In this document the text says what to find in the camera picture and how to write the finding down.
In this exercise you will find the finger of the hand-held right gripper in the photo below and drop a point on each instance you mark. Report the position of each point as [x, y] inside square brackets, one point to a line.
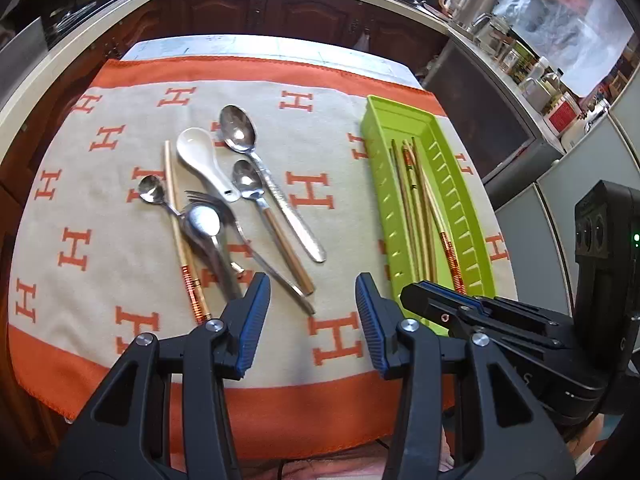
[450, 294]
[425, 310]

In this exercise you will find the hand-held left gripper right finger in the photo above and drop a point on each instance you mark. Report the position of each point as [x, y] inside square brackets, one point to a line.
[370, 325]

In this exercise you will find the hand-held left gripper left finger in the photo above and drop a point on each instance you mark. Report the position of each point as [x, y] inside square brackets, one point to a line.
[252, 320]

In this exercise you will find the light copper-ended chopstick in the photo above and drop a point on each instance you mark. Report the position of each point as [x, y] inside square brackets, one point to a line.
[452, 260]
[172, 195]

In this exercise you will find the metal fork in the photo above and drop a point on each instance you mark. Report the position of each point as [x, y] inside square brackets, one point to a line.
[280, 280]

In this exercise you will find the brown wooden chopstick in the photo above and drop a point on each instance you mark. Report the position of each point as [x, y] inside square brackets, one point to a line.
[404, 210]
[425, 210]
[412, 210]

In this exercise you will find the plain metal spoon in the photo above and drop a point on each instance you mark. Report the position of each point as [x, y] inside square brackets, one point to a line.
[202, 221]

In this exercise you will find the red-patterned chopstick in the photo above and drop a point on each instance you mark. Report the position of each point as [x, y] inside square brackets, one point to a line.
[412, 172]

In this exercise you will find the small metal spoon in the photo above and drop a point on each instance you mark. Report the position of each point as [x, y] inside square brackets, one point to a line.
[150, 190]

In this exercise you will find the white ceramic spoon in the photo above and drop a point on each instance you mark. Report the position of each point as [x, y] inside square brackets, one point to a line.
[197, 147]

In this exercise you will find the green plastic utensil tray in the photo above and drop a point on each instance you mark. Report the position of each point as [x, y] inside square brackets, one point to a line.
[390, 120]

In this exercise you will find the person's right forearm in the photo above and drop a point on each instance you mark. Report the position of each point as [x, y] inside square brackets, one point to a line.
[590, 442]

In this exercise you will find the orange beige printed blanket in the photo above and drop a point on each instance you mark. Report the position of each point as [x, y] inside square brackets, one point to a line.
[125, 240]

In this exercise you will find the row of condiment containers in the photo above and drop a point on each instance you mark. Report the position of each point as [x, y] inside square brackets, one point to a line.
[560, 110]

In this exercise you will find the grey glass-door cabinet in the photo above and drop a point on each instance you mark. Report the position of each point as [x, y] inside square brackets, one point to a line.
[480, 110]

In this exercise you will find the clear plastic sheet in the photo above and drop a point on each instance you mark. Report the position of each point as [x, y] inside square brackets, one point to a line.
[565, 20]

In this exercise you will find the glass pitcher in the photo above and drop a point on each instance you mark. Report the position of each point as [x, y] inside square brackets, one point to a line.
[492, 35]

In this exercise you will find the hanging plastic bag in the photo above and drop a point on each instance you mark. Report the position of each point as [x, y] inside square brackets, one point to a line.
[362, 42]

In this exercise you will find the pale blue table cover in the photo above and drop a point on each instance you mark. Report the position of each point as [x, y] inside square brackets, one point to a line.
[250, 45]

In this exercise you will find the steel electric kettle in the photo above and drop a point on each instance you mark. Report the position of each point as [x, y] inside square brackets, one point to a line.
[472, 0]

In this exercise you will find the gas stove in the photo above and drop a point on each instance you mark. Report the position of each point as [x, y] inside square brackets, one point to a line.
[75, 17]

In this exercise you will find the stainless steel splash panel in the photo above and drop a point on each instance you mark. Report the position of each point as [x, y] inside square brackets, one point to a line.
[22, 55]

